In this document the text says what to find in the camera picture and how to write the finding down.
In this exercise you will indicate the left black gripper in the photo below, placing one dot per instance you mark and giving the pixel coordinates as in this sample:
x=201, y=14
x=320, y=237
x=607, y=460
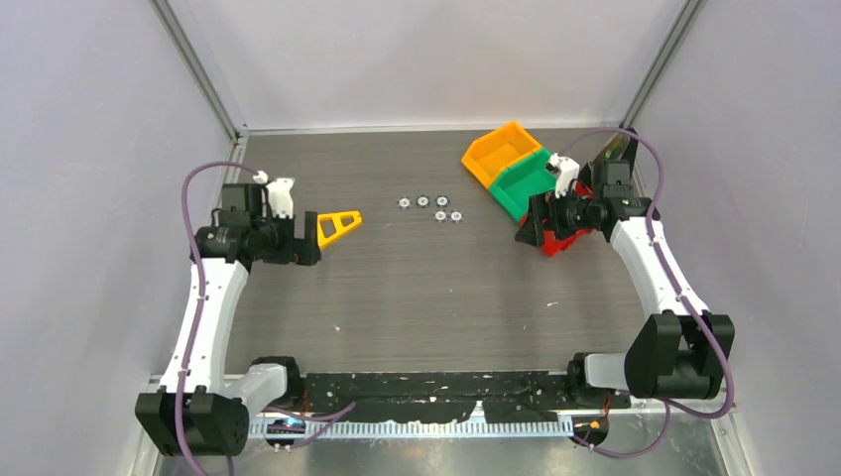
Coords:
x=302, y=251

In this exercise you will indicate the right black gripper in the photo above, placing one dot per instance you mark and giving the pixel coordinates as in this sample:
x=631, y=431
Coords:
x=542, y=206

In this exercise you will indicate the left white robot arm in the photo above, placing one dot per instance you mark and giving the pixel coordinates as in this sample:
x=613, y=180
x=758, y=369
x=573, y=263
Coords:
x=194, y=410

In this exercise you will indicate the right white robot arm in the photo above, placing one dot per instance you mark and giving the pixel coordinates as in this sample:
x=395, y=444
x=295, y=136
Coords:
x=681, y=351

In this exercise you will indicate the red plastic bin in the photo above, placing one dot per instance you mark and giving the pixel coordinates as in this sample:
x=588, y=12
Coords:
x=582, y=192

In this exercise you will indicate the yellow triangular plastic stand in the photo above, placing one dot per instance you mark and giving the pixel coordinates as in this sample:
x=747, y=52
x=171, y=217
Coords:
x=333, y=226

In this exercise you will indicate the green plastic bin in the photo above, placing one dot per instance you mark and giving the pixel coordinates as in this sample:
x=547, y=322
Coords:
x=513, y=187

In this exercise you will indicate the black stand with green display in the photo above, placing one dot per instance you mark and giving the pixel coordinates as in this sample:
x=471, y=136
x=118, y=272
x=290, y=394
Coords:
x=619, y=147

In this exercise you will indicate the orange plastic bin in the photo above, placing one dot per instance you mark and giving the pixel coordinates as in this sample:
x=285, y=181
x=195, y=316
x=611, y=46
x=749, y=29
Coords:
x=493, y=153

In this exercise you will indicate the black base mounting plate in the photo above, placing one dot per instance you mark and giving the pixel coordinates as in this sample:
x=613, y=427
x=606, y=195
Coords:
x=442, y=397

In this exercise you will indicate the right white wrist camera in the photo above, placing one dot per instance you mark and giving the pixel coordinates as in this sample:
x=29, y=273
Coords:
x=565, y=170

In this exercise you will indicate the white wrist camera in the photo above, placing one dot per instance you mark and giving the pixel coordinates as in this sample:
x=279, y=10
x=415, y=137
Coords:
x=280, y=197
x=565, y=170

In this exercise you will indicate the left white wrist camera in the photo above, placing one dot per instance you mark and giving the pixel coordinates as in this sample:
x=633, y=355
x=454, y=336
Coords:
x=280, y=197

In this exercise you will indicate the white perforated cable duct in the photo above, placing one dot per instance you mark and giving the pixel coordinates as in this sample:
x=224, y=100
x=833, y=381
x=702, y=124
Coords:
x=262, y=429

